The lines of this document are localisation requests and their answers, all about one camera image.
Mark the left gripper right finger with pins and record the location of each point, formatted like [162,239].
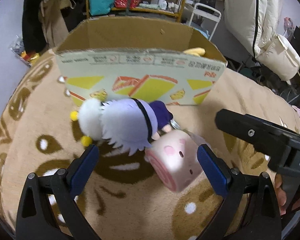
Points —
[261,216]

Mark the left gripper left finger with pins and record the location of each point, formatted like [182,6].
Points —
[35,217]

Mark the pink swiss roll plush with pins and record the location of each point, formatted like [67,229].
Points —
[174,158]

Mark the white fluffy pompom plush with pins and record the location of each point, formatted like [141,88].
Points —
[88,117]

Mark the white-haired purple plush doll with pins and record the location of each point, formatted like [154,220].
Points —
[132,124]

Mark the person's right hand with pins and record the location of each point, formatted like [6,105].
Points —
[282,196]

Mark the beige brown patterned rug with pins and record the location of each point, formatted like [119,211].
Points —
[125,197]

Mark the cream pillow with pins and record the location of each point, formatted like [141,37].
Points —
[280,57]

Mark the yellow plush toy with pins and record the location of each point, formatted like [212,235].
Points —
[195,51]

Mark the cream upright mattress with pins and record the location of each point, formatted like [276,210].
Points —
[252,22]

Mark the white rolling cart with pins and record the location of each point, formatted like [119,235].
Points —
[206,12]

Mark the printed cardboard box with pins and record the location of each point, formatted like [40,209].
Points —
[111,58]

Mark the plastic bag with snacks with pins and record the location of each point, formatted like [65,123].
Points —
[18,49]

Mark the black hanging garment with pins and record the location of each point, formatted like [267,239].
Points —
[33,36]

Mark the yellow wooden shelf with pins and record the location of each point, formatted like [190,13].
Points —
[140,2]

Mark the beige hanging coat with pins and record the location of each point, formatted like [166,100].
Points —
[53,24]

